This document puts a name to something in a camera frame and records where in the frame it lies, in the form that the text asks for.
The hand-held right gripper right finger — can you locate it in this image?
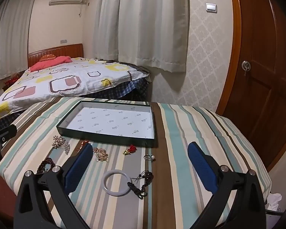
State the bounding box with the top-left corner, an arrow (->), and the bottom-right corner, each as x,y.
187,141 -> 268,229

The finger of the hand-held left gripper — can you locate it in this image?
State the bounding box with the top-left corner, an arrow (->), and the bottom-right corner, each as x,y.
0,123 -> 18,144

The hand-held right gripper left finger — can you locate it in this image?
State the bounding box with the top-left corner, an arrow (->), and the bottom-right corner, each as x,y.
13,143 -> 93,229

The gold beaded chain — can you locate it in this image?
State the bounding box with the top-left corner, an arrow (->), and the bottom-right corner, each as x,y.
96,152 -> 109,163

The dark red bead bracelet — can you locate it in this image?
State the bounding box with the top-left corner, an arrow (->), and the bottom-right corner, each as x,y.
36,157 -> 56,174

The white jade bangle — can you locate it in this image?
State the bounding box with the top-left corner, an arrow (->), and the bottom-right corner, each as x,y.
103,169 -> 129,196

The small red flower charm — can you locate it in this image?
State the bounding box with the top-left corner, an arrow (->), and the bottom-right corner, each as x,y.
123,144 -> 137,155

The green shallow cardboard box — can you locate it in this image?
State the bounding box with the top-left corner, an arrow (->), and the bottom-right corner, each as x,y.
56,100 -> 158,148

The black cord pendant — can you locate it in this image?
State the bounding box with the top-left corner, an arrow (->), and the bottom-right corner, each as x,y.
127,170 -> 155,199

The striped tablecloth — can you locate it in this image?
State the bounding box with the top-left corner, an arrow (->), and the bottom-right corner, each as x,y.
0,97 -> 272,229

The red decoration beside bed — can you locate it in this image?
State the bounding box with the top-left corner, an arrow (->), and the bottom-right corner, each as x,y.
4,73 -> 21,87

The white patterned quilt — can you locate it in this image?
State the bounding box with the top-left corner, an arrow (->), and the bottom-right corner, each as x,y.
0,57 -> 149,122

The pink pillow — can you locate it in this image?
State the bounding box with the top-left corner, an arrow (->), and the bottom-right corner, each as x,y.
29,56 -> 72,72

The blue plaid bed sheet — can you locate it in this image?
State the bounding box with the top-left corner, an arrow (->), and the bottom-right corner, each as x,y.
81,75 -> 152,102

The narrow cream curtain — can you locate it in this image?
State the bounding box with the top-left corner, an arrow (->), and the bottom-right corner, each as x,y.
0,0 -> 37,86

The wooden headboard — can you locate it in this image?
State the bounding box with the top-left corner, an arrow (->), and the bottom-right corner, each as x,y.
27,43 -> 84,68

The silver door knob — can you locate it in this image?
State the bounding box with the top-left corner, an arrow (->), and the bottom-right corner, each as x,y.
241,60 -> 252,77

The brown wooden door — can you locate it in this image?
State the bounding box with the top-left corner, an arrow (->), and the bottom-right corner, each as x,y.
216,0 -> 286,172

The large cream curtain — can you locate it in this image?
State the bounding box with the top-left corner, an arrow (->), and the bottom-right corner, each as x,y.
93,0 -> 190,73

